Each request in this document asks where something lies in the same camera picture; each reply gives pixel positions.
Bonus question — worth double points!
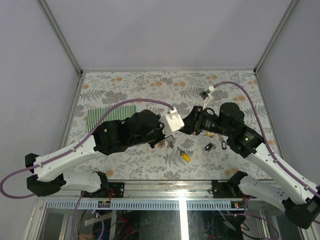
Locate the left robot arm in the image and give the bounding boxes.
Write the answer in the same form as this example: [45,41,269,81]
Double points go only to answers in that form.
[25,110,165,198]

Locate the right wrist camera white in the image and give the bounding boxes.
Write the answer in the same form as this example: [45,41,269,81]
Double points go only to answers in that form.
[199,85,216,109]

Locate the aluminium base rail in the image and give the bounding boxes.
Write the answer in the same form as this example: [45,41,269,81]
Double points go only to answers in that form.
[37,179,307,201]

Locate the green striped cloth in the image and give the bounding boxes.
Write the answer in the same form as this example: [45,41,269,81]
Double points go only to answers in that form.
[86,105,137,133]

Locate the large metal keyring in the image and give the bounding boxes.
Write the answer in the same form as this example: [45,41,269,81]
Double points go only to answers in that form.
[157,140,174,149]

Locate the key with yellow white tag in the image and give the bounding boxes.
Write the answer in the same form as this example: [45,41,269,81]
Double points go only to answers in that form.
[205,132,216,138]

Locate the floral table mat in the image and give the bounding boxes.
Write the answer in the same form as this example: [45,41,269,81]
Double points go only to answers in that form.
[66,70,278,180]

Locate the key with black tag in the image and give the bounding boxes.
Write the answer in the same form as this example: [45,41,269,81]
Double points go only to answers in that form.
[221,141,227,151]

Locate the black car key fob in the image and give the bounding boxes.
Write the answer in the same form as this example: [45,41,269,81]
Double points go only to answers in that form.
[204,143,216,152]

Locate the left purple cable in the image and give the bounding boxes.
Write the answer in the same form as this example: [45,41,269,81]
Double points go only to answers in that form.
[0,98,175,200]

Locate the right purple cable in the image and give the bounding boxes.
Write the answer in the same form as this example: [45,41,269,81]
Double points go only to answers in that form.
[213,81,320,196]

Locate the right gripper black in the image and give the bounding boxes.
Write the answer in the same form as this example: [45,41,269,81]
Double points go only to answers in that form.
[180,105,232,137]

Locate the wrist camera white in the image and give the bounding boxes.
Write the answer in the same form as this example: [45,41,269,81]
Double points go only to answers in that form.
[159,107,185,138]
[199,85,216,109]

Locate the purple cable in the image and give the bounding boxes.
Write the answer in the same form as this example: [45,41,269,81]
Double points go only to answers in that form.
[213,81,320,196]
[0,98,175,200]

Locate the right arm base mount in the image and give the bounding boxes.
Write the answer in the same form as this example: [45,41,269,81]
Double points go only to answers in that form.
[207,180,238,199]

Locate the slotted cable duct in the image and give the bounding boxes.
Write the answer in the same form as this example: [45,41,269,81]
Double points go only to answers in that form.
[46,199,233,211]

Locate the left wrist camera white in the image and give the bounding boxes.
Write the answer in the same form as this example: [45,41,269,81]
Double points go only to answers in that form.
[159,107,185,138]

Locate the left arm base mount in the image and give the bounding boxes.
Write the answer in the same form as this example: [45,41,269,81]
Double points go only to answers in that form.
[107,182,125,199]

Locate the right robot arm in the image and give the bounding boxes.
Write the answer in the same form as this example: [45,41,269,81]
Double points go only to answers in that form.
[181,102,320,229]

